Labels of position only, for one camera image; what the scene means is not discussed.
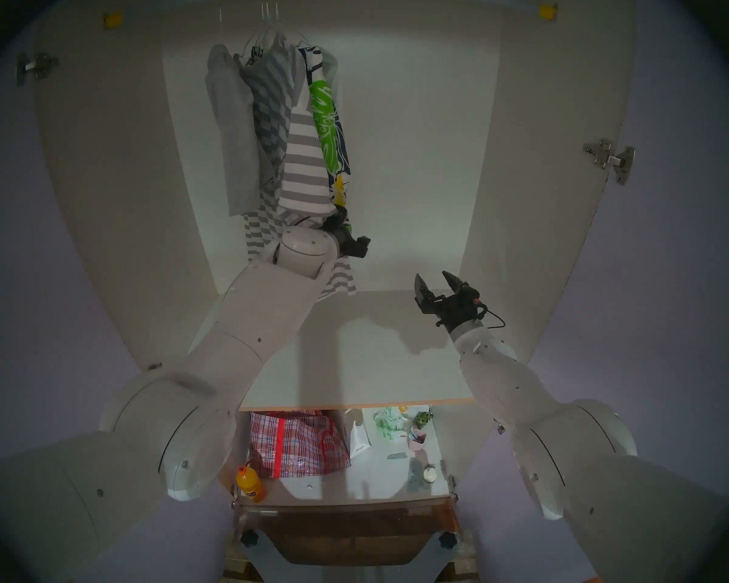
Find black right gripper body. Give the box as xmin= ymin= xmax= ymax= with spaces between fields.
xmin=422 ymin=293 xmax=484 ymax=338

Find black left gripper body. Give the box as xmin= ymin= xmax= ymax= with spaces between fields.
xmin=319 ymin=205 xmax=354 ymax=244

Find grey white striped shirt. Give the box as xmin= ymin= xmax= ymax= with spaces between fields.
xmin=237 ymin=32 xmax=358 ymax=297

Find tropical leaf print shorts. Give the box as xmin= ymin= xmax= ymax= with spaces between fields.
xmin=298 ymin=46 xmax=353 ymax=236

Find white beige wardrobe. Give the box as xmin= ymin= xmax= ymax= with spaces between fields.
xmin=33 ymin=0 xmax=638 ymax=510

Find lilac wardrobe door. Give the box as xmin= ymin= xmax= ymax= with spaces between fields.
xmin=462 ymin=0 xmax=729 ymax=583
xmin=0 ymin=29 xmax=189 ymax=467

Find green white plastic bag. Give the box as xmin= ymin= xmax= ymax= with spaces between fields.
xmin=372 ymin=406 xmax=409 ymax=440

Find plain grey shirt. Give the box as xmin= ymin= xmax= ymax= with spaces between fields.
xmin=205 ymin=44 xmax=262 ymax=217

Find red plaid woven bag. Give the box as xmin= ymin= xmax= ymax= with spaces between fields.
xmin=247 ymin=411 xmax=352 ymax=479

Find brown wooden base panel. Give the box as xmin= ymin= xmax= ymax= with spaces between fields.
xmin=237 ymin=500 xmax=462 ymax=567

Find orange juice bottle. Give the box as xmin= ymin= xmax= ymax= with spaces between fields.
xmin=236 ymin=463 xmax=268 ymax=503

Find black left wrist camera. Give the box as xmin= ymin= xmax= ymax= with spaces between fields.
xmin=339 ymin=233 xmax=372 ymax=260

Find white robot torso frame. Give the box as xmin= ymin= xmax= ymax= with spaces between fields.
xmin=240 ymin=530 xmax=462 ymax=583

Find silver clothes rail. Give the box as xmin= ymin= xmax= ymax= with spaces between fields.
xmin=121 ymin=0 xmax=541 ymax=18

